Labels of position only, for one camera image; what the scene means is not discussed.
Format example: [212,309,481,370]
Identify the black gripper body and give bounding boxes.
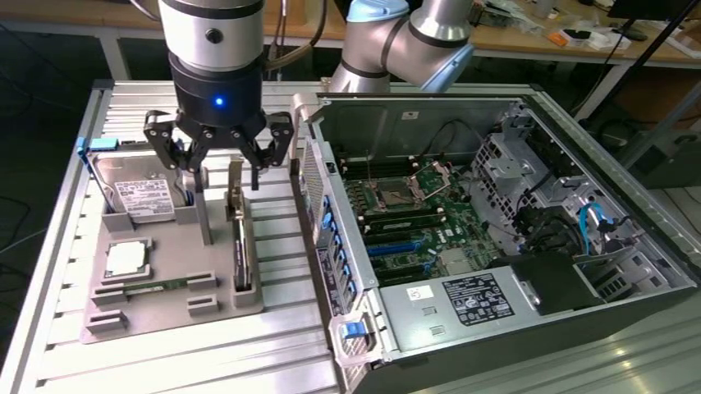
[167,53,271,140]

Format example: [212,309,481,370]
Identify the gpu card with metal bracket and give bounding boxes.
[224,158,258,289]

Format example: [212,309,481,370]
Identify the blue expansion slot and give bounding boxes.
[364,241,422,259]

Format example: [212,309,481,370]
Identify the black expansion slot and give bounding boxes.
[376,265,430,285]

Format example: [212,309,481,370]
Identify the blue disk carrier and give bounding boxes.
[76,137,191,215]

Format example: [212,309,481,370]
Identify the silver hard disk with label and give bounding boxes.
[89,149,188,225]

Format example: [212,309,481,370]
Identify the CPU socket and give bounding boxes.
[370,179,418,209]

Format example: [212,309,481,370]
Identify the metal socket cover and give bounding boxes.
[407,162,459,199]

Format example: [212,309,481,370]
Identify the blue card retention clips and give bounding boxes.
[320,195,363,303]

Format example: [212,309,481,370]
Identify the black RAM stick with label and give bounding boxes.
[363,213,446,236]

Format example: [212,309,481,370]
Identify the silver CPU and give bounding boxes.
[104,241,153,277]

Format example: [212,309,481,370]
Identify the green RAM stick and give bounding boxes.
[123,277,191,295]

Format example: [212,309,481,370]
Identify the green motherboard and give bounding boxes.
[339,162,509,288]

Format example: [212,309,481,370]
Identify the grey parts rack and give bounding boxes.
[79,163,266,346]

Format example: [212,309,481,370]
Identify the perforated metal disk bay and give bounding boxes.
[469,130,546,250]

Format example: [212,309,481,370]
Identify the silver chipset heatsink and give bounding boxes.
[435,250,473,277]

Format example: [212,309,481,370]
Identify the grey power supply with label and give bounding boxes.
[376,265,545,355]

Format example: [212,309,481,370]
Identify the orange and white box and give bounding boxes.
[549,27,599,49]

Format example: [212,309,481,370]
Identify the wooden desk with clutter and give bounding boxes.
[469,0,701,121]

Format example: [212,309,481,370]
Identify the black slanted stand pole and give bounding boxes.
[571,16,684,121]

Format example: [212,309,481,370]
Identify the open black PC case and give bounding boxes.
[287,92,701,394]

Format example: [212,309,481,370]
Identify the dark grey machine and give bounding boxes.
[627,130,701,190]

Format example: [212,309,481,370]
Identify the black monitor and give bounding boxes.
[606,0,701,41]

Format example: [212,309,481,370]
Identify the hanging robot cable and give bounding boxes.
[262,0,331,81]

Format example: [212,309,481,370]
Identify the black wire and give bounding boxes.
[424,118,487,160]

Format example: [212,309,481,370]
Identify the wooden desk with white frame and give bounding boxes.
[0,0,351,80]

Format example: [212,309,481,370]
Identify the light blue wire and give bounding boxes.
[575,199,607,256]

